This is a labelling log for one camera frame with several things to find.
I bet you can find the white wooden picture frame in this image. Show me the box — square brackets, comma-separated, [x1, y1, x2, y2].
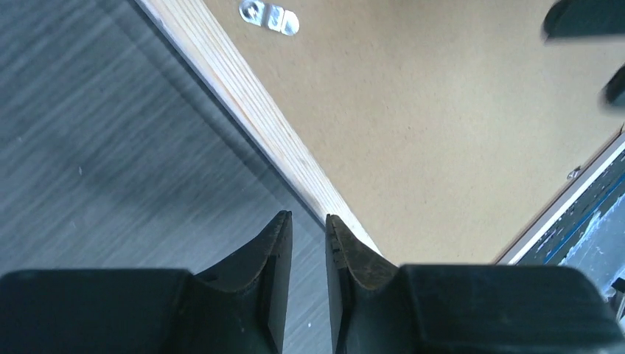
[134, 0, 625, 266]

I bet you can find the silver turn clip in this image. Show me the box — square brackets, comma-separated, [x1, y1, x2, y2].
[239, 0, 300, 36]
[567, 166, 582, 181]

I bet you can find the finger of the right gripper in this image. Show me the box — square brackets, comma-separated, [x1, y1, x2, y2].
[542, 0, 624, 39]
[601, 66, 625, 110]

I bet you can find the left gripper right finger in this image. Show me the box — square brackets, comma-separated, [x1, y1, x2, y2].
[326, 215, 624, 353]

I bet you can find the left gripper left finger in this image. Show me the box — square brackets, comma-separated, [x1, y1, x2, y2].
[1, 211, 293, 353]

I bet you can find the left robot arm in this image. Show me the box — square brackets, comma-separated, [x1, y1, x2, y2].
[1, 211, 624, 353]

